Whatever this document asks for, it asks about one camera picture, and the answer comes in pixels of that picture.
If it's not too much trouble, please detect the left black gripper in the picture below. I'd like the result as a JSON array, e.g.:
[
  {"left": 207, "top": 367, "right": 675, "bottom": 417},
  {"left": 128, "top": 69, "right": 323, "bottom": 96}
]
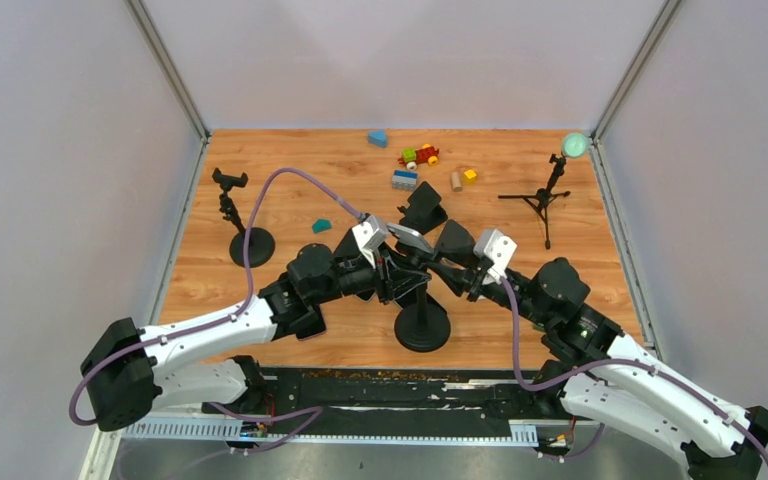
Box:
[{"left": 310, "top": 241, "right": 432, "bottom": 306}]

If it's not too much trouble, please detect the tall black round-base stand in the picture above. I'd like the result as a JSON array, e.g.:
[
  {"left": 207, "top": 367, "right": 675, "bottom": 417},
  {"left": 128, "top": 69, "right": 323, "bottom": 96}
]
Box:
[{"left": 383, "top": 248, "right": 453, "bottom": 354}]

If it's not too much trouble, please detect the black round-base clamp stand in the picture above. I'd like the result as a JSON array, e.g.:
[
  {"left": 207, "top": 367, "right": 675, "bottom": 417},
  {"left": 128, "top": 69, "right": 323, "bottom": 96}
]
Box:
[{"left": 211, "top": 167, "right": 276, "bottom": 268}]

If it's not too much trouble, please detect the purple phone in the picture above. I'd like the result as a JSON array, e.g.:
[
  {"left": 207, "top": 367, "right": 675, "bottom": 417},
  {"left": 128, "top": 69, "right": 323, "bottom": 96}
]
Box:
[{"left": 295, "top": 309, "right": 326, "bottom": 340}]

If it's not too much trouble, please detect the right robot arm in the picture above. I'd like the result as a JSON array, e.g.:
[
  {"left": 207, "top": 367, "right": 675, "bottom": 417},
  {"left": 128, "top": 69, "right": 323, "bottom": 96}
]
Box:
[{"left": 430, "top": 258, "right": 768, "bottom": 479}]

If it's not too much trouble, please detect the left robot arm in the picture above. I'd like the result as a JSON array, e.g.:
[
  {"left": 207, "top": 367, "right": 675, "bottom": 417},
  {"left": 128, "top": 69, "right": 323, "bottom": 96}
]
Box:
[{"left": 77, "top": 243, "right": 435, "bottom": 431}]

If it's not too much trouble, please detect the grey round phone stand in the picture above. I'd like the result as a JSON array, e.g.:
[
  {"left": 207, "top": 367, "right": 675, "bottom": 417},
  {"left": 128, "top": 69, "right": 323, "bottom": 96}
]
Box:
[{"left": 435, "top": 219, "right": 478, "bottom": 267}]

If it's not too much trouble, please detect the black folding phone stand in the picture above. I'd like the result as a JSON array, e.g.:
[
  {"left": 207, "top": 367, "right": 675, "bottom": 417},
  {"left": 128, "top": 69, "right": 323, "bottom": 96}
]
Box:
[{"left": 397, "top": 181, "right": 449, "bottom": 235}]

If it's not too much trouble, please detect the teal small block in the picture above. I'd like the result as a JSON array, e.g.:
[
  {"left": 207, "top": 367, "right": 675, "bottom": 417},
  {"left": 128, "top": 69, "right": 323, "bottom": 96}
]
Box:
[{"left": 311, "top": 218, "right": 333, "bottom": 234}]

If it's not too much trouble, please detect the blue white block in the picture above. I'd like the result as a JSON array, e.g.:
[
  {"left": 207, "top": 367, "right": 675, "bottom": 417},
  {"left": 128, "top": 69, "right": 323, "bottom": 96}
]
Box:
[{"left": 391, "top": 170, "right": 419, "bottom": 191}]

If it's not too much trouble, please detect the wooden cylinder block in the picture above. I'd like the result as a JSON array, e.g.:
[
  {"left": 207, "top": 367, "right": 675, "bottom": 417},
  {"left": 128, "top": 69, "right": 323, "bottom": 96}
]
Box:
[{"left": 450, "top": 171, "right": 463, "bottom": 192}]

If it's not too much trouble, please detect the yellow small block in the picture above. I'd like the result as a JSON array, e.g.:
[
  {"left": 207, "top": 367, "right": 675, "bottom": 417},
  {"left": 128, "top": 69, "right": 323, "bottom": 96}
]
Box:
[{"left": 462, "top": 169, "right": 478, "bottom": 185}]

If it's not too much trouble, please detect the black mini tripod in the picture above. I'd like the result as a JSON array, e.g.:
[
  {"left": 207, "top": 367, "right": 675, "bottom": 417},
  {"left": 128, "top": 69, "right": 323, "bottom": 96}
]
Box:
[{"left": 497, "top": 154, "right": 571, "bottom": 250}]

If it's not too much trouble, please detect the blue triangular block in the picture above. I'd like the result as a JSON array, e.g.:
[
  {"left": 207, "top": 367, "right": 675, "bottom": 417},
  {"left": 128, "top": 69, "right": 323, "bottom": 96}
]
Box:
[{"left": 367, "top": 130, "right": 389, "bottom": 148}]

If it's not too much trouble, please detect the green ball on tripod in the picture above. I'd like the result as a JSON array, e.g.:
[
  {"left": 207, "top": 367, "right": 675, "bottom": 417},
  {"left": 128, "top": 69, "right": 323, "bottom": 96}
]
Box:
[{"left": 561, "top": 132, "right": 591, "bottom": 159}]

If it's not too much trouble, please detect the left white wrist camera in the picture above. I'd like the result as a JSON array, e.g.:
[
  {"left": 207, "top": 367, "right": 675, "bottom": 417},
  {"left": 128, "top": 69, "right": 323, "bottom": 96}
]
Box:
[{"left": 350, "top": 214, "right": 388, "bottom": 268}]

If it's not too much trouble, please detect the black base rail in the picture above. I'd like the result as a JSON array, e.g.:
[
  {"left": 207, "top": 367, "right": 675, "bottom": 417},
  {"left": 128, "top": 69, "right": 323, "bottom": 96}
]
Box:
[{"left": 118, "top": 364, "right": 597, "bottom": 446}]

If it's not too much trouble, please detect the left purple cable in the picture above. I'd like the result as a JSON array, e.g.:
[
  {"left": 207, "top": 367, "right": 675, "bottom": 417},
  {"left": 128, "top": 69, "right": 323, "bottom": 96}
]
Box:
[{"left": 68, "top": 167, "right": 365, "bottom": 427}]

